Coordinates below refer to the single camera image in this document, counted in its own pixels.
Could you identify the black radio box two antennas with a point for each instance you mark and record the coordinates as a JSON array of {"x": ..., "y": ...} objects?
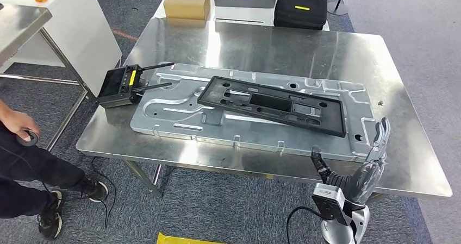
[{"x": 111, "y": 87}]

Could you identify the white cabinet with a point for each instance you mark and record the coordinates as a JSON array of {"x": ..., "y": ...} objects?
[{"x": 83, "y": 30}]

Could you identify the black case yellow label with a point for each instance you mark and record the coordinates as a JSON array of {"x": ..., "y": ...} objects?
[{"x": 300, "y": 15}]

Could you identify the stainless steel workbench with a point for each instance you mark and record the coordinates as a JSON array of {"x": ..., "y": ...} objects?
[{"x": 252, "y": 44}]

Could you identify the brown cardboard box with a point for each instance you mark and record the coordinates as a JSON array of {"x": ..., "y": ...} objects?
[{"x": 187, "y": 1}]

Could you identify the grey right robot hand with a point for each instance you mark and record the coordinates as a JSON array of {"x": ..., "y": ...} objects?
[{"x": 363, "y": 184}]

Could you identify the metal frame legs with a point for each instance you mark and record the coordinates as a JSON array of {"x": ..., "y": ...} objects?
[{"x": 18, "y": 26}]

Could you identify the person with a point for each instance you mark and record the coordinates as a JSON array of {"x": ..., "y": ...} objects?
[{"x": 28, "y": 170}]

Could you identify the stamped silver metal panel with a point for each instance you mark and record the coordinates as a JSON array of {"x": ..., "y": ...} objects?
[{"x": 173, "y": 116}]

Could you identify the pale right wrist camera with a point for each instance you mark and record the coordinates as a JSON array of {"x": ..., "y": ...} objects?
[{"x": 329, "y": 202}]

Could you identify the black plastic plate bracket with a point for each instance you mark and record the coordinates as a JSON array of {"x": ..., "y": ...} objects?
[{"x": 212, "y": 94}]

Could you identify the black round handheld controller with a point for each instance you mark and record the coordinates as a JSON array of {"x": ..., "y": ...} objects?
[{"x": 28, "y": 138}]

